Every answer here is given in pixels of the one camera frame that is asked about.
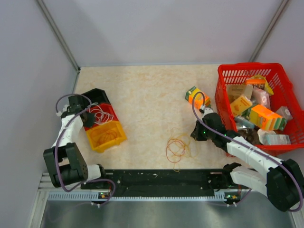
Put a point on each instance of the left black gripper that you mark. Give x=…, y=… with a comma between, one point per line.
x=91, y=121

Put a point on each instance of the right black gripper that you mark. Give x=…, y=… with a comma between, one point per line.
x=196, y=133

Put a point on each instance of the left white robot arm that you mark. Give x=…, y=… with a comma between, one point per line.
x=65, y=164

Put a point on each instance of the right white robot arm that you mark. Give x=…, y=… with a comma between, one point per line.
x=281, y=181

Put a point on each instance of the black plastic bin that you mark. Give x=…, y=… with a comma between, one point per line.
x=97, y=95

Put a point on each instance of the red plastic bin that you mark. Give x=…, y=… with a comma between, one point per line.
x=103, y=114

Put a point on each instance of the orange sponge pack on table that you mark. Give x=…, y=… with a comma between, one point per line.
x=200, y=99

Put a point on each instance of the yellow plastic bin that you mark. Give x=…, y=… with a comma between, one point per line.
x=103, y=137

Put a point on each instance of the yellow sponge pack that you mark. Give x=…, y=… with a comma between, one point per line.
x=239, y=105

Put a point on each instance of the brown cardboard box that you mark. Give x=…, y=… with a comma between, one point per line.
x=235, y=91

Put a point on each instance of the white wrapped packet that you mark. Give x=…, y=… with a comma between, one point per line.
x=271, y=138

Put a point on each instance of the pink packet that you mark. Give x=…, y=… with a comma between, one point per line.
x=261, y=97

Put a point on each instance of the yellow bag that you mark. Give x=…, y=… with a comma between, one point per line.
x=265, y=86

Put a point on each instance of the grey small box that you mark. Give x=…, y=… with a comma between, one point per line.
x=284, y=112

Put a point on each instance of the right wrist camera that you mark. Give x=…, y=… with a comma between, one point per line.
x=204, y=110

